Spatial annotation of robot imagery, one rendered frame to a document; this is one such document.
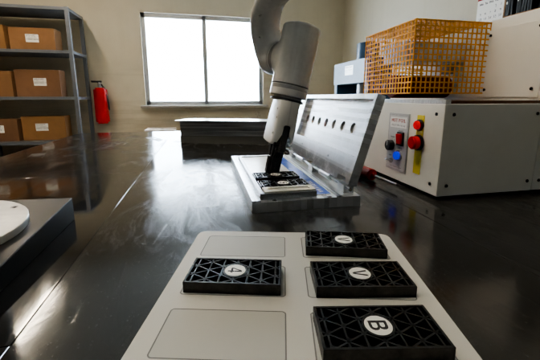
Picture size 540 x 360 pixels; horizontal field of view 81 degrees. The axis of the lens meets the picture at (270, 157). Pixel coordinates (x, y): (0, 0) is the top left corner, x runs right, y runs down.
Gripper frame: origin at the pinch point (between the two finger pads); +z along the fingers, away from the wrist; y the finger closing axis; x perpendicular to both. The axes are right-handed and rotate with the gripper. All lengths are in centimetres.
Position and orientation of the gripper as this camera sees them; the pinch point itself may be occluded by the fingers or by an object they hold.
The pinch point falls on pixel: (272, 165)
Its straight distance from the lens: 73.4
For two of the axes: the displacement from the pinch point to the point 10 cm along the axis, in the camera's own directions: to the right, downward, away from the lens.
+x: 9.6, 1.7, 2.3
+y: 2.0, 1.9, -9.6
